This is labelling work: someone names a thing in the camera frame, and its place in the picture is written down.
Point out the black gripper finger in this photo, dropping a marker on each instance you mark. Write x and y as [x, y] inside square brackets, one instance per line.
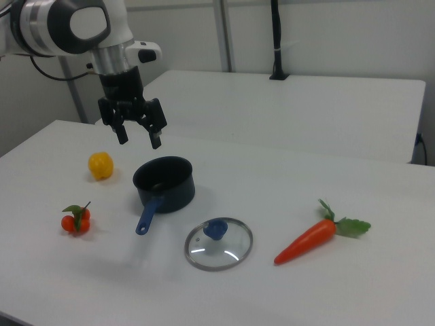
[154, 119]
[120, 134]

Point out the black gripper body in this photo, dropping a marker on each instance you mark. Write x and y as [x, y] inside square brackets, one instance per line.
[120, 85]

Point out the glass lid with blue knob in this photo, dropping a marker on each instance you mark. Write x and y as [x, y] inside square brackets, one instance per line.
[219, 244]

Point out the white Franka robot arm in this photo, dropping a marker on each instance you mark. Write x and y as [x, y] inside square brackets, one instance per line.
[40, 23]

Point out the yellow toy bell pepper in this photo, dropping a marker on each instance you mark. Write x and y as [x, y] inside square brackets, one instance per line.
[100, 165]

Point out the toy tomato cluster with leaves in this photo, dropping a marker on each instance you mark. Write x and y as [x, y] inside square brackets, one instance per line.
[76, 220]

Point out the white background table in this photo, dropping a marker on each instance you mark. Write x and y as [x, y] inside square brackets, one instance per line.
[289, 112]

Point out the black pole with base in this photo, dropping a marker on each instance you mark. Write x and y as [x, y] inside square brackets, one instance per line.
[278, 40]

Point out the orange toy carrot with leaves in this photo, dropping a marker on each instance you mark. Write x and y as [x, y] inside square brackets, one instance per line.
[311, 239]

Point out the grey metal frame post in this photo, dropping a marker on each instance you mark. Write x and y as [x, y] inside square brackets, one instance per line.
[227, 34]
[74, 95]

